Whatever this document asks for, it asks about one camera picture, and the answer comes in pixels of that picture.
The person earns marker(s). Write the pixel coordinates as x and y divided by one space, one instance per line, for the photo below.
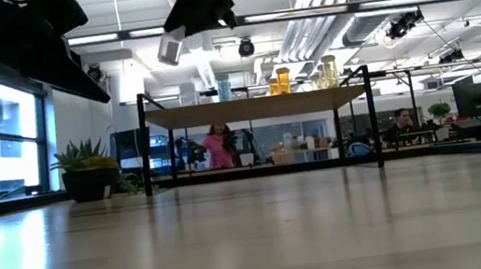
219 149
401 123

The green background plant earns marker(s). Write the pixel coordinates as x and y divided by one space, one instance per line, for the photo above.
439 110

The black ceiling spotlight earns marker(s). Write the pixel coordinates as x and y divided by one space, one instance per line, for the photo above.
246 48
95 74

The dark wall screen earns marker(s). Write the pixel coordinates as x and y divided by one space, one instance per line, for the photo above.
126 146

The orange bottle white cap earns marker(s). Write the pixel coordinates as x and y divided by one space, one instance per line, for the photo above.
273 88
284 82

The black computer monitor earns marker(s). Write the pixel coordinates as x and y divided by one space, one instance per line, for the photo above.
473 99

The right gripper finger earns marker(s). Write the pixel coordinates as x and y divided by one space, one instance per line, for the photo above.
205 14
179 16

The teal translucent bottle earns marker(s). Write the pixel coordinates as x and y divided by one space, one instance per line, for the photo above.
224 89

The succulent plant black pot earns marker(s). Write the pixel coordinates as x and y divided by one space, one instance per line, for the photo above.
89 184

